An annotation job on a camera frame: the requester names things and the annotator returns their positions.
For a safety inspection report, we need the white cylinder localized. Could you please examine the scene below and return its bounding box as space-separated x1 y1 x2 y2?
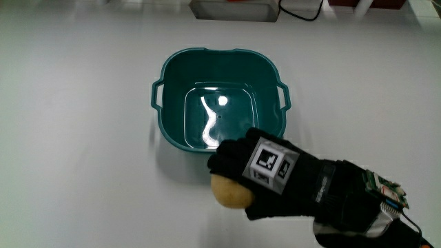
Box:
352 0 375 20

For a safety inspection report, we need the teal plastic basin plate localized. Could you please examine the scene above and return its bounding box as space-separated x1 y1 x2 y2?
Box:
151 47 292 154

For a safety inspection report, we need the dark red box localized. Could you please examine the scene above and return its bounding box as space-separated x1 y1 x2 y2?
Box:
327 0 408 10

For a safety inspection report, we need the yellow potato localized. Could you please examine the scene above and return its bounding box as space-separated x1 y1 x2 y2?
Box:
210 174 256 210

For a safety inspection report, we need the grey metal box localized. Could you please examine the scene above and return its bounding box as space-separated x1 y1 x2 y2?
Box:
188 0 281 23

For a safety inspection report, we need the black cable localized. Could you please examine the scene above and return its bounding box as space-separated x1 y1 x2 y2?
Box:
277 0 325 22

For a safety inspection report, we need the person's right hand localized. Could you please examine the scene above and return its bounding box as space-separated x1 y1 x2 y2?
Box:
207 127 411 239

